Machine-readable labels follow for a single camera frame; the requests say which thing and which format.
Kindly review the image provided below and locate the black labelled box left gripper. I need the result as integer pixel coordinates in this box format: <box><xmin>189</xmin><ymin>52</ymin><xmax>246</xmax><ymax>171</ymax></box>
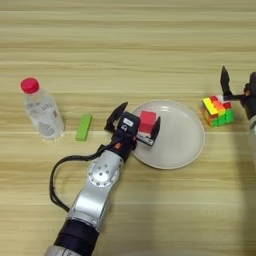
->
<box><xmin>116</xmin><ymin>112</ymin><xmax>141</xmax><ymax>135</ymax></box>

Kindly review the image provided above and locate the green rectangular block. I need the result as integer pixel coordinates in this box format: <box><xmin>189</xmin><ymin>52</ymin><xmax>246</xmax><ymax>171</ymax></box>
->
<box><xmin>75</xmin><ymin>113</ymin><xmax>93</xmax><ymax>142</ymax></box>

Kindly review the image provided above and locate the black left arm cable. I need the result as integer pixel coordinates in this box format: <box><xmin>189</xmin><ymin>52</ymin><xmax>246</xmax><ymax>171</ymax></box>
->
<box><xmin>49</xmin><ymin>146</ymin><xmax>114</xmax><ymax>213</ymax></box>

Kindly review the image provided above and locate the round white plate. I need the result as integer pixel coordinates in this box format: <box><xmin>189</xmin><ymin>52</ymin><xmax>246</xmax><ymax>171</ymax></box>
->
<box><xmin>129</xmin><ymin>99</ymin><xmax>206</xmax><ymax>170</ymax></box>

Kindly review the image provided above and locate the red cube block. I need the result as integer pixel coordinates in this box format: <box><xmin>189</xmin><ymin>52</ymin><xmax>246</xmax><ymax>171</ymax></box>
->
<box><xmin>138</xmin><ymin>110</ymin><xmax>158</xmax><ymax>135</ymax></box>

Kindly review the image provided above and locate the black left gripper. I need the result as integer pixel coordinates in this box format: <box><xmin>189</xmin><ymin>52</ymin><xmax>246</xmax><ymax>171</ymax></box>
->
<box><xmin>104</xmin><ymin>101</ymin><xmax>162</xmax><ymax>163</ymax></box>

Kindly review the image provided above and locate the clear bottle with red cap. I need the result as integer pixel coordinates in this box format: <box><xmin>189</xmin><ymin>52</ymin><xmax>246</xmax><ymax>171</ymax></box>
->
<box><xmin>20</xmin><ymin>77</ymin><xmax>65</xmax><ymax>141</ymax></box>

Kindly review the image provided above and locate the multicolour puzzle cube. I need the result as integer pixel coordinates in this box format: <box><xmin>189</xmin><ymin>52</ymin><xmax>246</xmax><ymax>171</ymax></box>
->
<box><xmin>202</xmin><ymin>95</ymin><xmax>235</xmax><ymax>128</ymax></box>

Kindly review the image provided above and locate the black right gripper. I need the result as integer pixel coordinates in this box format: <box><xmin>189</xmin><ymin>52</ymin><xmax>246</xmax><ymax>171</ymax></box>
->
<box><xmin>219</xmin><ymin>65</ymin><xmax>256</xmax><ymax>121</ymax></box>

